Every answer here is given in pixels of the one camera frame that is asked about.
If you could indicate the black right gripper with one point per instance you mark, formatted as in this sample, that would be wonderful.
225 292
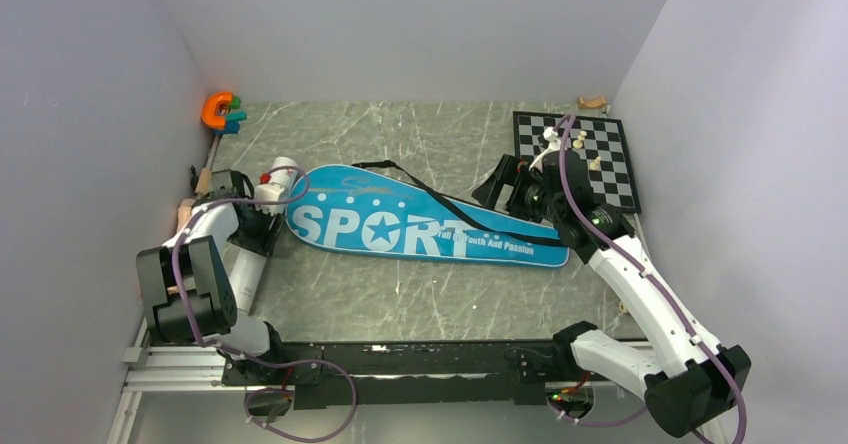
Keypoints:
506 173

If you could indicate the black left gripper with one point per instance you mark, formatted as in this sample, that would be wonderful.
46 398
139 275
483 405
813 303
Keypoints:
264 242

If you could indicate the white shuttlecock tube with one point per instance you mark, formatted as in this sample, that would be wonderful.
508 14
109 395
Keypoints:
248 269

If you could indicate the blue racket bag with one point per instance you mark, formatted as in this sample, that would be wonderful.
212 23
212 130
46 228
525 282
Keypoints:
347 209

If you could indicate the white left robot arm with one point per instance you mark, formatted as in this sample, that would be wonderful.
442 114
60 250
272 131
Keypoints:
195 286

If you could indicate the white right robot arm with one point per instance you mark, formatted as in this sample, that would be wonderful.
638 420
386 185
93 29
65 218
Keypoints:
689 378

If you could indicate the cream chess pawn upper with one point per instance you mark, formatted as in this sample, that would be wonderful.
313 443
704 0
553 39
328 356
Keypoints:
580 140

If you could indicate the cream chess pawn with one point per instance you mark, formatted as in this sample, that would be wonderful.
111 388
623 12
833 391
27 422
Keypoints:
595 164
580 140

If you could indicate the cream chess pawn lower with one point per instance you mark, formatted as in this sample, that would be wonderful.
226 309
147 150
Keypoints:
595 164

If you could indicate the black white chessboard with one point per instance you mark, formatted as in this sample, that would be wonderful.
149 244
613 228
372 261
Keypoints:
615 182

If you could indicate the green blue toy blocks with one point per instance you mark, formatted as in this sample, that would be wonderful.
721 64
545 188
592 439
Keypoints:
233 116

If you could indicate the wooden arch block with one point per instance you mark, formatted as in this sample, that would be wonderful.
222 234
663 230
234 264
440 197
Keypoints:
595 103

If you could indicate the orange C-shaped toy block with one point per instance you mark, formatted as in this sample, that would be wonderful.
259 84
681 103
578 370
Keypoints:
216 108

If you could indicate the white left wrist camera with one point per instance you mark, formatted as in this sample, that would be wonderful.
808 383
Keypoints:
273 187

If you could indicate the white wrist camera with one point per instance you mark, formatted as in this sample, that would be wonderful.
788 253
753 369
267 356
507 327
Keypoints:
554 143
273 187

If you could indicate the beige handle tool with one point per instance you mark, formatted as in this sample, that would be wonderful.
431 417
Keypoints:
184 212

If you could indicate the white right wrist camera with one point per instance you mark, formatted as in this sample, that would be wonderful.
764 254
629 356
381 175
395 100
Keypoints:
554 143

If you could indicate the black base frame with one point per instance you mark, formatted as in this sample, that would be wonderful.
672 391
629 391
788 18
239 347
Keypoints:
521 372

